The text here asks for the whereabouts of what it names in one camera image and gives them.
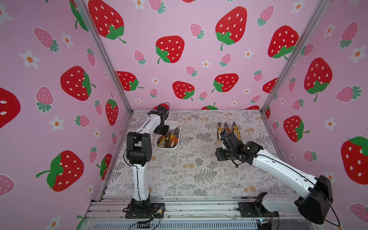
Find orange black pliers large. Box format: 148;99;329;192
156;129;173;148

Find white plastic storage box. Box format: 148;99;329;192
155;120;182;151

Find orange black long-nose pliers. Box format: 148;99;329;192
223;122;232;134

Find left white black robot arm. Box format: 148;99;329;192
126;106;169;205

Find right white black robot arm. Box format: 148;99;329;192
215;132;333;225

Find yellow black pliers large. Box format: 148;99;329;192
217;122;224;141

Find orange handled pliers small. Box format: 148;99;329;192
169;127;180;148

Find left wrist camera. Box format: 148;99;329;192
154;103;170;120

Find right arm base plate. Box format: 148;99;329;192
237;202;279;218

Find aluminium rail frame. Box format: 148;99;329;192
80;196;327;230

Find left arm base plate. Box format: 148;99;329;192
123;203;165;219

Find left aluminium corner post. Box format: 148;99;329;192
75;0;133;113

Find aluminium corner post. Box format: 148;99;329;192
75;0;133;113
261;0;331;113

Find right aluminium corner post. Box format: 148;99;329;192
261;0;331;113

